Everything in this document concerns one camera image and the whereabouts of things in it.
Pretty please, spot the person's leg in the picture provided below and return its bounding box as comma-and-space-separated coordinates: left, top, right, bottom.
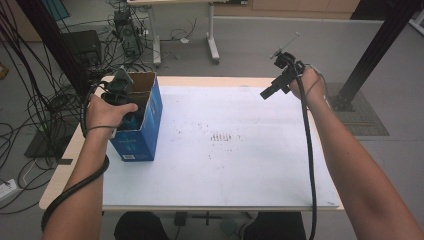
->
242, 211, 307, 240
114, 211, 172, 240

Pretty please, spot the white power strip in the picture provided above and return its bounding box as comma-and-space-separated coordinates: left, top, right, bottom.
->
0, 178, 18, 202

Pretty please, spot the person's left leg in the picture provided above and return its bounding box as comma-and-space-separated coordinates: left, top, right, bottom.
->
114, 211, 172, 240

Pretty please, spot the black equipment box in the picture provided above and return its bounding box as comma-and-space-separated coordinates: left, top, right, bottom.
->
60, 29, 103, 68

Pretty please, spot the blue cardboard box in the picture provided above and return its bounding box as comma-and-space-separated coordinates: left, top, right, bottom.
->
109, 71, 164, 163

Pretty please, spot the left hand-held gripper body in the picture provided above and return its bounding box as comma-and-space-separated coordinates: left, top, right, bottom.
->
100, 67, 134, 107

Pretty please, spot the white desk in background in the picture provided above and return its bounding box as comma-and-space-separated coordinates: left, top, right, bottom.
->
128, 0, 222, 67

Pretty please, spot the thick black gripper cable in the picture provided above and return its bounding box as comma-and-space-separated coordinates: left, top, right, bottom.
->
40, 83, 111, 232

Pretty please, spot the tangle of black cables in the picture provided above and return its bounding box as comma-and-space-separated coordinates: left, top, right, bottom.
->
0, 0, 101, 214

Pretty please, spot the person's right leg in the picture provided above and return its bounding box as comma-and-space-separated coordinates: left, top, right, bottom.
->
242, 211, 307, 240

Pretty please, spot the person's right hand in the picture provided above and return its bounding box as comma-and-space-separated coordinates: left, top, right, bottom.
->
289, 65, 328, 109

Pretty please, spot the black metal post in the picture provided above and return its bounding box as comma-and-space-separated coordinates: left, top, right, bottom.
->
329, 0, 424, 112

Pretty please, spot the black metal stand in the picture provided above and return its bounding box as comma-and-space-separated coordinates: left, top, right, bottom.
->
15, 0, 92, 159

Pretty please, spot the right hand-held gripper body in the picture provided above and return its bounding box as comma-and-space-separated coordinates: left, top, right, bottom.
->
269, 32, 306, 96

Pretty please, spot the person's left hand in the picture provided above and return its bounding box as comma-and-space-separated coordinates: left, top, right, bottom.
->
84, 95, 139, 137

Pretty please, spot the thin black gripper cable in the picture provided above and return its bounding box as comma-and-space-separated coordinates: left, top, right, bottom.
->
293, 64, 318, 240

